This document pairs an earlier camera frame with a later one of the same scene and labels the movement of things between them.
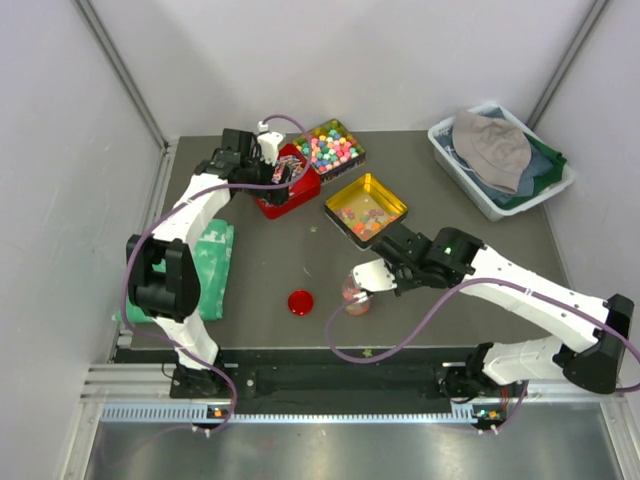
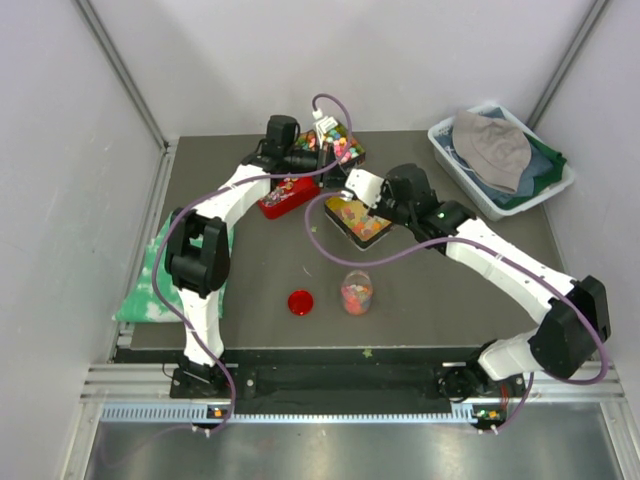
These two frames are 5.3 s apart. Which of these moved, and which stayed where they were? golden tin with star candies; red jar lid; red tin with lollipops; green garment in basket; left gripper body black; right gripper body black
Moved: left gripper body black; right gripper body black
Stayed: green garment in basket; red jar lid; red tin with lollipops; golden tin with star candies
